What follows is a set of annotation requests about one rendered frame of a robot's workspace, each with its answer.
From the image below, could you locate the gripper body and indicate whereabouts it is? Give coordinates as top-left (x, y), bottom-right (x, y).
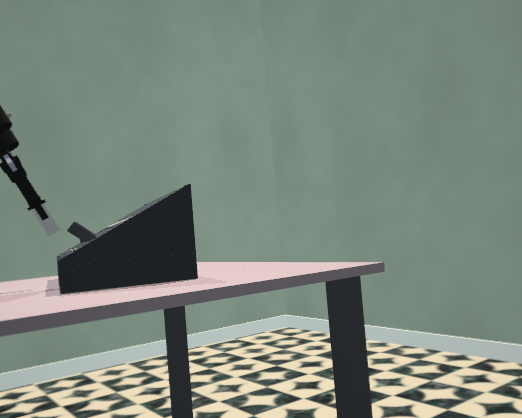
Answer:
top-left (0, 129), bottom-right (19, 164)

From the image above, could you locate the dark grey switch console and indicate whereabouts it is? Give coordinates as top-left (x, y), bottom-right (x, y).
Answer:
top-left (58, 184), bottom-right (198, 294)

